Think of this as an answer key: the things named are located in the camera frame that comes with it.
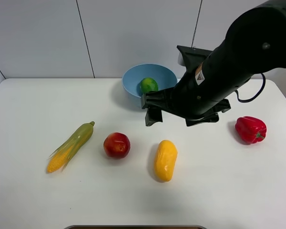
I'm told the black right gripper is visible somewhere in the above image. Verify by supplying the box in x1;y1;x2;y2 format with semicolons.
141;87;231;127

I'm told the yellow mango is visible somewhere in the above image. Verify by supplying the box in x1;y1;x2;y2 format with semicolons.
153;140;178;182

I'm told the green lime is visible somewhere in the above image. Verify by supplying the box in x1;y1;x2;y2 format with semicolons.
139;77;159;94

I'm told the red apple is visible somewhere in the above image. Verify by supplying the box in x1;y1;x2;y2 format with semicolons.
103;132;131;159

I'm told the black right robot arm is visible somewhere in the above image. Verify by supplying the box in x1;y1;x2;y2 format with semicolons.
141;0;286;126

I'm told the blue plastic bowl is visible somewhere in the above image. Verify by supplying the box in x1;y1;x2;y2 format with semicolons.
122;63;178;110

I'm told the red bell pepper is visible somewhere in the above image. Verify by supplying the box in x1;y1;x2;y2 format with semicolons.
235;116;267;144

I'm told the corn cob with husk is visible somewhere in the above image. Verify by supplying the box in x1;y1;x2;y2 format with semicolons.
46;121;95;174

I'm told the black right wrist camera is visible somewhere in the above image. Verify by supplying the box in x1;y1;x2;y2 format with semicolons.
177;45;212;70

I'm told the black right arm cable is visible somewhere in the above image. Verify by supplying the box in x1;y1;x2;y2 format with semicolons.
235;73;266;104

